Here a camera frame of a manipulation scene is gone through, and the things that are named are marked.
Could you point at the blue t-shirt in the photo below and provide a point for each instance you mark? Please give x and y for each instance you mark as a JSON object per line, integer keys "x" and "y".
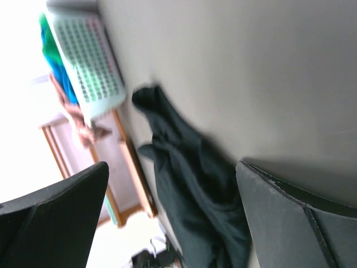
{"x": 62, "y": 77}

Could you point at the orange wooden rack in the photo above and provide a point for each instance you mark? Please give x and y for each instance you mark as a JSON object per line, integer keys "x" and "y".
{"x": 127, "y": 191}

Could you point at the white laundry basket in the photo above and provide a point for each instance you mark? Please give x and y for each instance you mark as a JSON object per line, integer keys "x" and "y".
{"x": 88, "y": 60}

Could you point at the pink t-shirt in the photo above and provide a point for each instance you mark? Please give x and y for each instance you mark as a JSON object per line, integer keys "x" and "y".
{"x": 85, "y": 135}

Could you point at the green t-shirt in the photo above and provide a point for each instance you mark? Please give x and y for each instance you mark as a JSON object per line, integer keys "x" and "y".
{"x": 49, "y": 46}

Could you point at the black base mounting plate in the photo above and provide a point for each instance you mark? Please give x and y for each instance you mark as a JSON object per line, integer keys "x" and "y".
{"x": 168, "y": 257}

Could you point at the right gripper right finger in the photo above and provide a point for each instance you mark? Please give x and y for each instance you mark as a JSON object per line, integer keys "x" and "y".
{"x": 291, "y": 227}

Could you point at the black t-shirt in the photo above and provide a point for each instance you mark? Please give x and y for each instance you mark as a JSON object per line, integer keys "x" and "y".
{"x": 196, "y": 186}

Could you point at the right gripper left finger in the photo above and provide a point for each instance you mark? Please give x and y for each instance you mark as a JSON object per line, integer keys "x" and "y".
{"x": 54, "y": 226}

